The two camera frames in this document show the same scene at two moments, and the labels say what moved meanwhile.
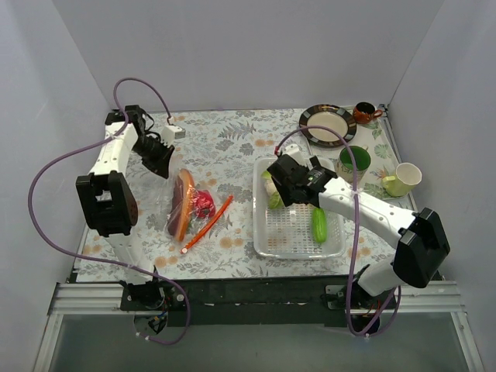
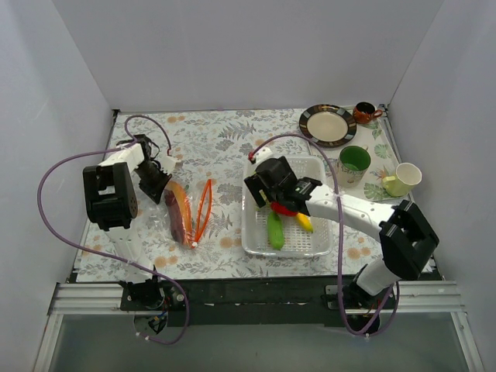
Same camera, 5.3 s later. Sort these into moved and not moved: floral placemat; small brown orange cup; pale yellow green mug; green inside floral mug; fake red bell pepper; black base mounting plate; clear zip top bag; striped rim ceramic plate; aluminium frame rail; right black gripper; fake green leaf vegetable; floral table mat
Moved: fake green leaf vegetable; right black gripper; fake red bell pepper; clear zip top bag
Not moved: floral table mat; pale yellow green mug; black base mounting plate; striped rim ceramic plate; green inside floral mug; floral placemat; aluminium frame rail; small brown orange cup
